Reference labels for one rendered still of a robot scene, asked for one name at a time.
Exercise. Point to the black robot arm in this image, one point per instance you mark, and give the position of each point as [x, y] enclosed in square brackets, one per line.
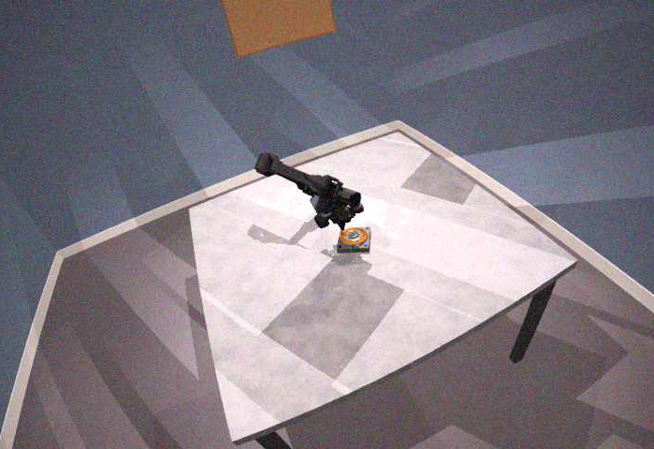
[310, 184]

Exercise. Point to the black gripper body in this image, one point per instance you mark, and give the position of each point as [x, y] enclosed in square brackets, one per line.
[322, 219]

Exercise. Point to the orange round plate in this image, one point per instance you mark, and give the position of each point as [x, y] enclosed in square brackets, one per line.
[346, 240]

